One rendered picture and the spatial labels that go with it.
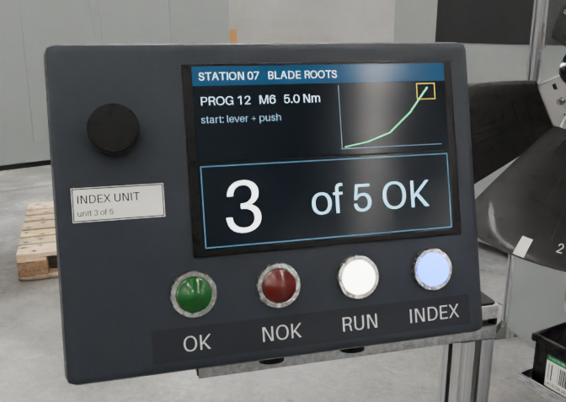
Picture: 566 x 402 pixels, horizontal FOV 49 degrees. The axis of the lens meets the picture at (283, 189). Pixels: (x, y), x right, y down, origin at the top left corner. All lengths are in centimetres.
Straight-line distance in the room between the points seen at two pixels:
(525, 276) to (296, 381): 99
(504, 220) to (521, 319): 169
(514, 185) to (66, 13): 537
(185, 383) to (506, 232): 161
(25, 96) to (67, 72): 567
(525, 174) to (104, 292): 80
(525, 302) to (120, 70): 239
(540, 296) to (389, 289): 219
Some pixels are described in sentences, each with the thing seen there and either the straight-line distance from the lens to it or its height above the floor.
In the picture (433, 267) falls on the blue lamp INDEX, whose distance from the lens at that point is 39.
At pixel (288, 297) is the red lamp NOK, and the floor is 111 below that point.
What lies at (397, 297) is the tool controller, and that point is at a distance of 40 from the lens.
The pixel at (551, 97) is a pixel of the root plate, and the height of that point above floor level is 114.
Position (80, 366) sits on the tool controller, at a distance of 37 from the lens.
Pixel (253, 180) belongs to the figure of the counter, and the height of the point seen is 118.
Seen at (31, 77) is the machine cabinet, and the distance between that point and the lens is 602.
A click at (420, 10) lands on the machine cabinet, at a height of 136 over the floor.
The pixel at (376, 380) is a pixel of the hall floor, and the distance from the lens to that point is 240.
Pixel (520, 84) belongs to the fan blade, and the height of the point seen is 116.
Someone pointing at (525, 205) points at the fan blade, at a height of 100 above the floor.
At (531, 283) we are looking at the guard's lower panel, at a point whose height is 30.
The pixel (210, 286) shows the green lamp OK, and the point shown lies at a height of 112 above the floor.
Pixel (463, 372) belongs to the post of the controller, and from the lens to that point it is 53.
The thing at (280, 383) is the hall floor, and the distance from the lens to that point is 236.
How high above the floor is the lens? 126
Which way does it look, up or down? 15 degrees down
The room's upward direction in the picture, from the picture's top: straight up
